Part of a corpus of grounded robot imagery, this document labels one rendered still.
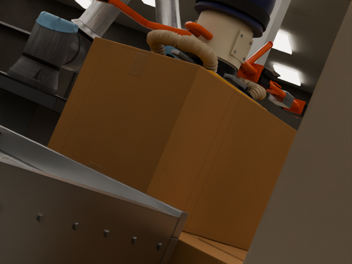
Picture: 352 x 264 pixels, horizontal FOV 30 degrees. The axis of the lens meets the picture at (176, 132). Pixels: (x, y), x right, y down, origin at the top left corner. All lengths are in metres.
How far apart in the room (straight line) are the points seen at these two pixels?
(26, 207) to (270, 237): 0.73
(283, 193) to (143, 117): 1.25
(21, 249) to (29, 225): 0.04
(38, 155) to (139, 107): 0.29
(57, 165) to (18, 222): 0.59
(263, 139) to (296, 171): 1.49
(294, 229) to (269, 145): 1.54
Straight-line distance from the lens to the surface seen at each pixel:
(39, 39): 2.42
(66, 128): 1.83
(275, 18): 5.24
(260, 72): 2.12
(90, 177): 1.60
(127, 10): 2.02
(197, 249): 1.50
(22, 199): 1.09
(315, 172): 0.42
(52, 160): 1.70
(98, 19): 2.57
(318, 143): 0.42
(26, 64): 2.42
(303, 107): 2.41
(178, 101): 1.61
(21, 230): 1.12
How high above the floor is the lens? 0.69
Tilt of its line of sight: 3 degrees up
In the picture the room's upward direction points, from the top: 23 degrees clockwise
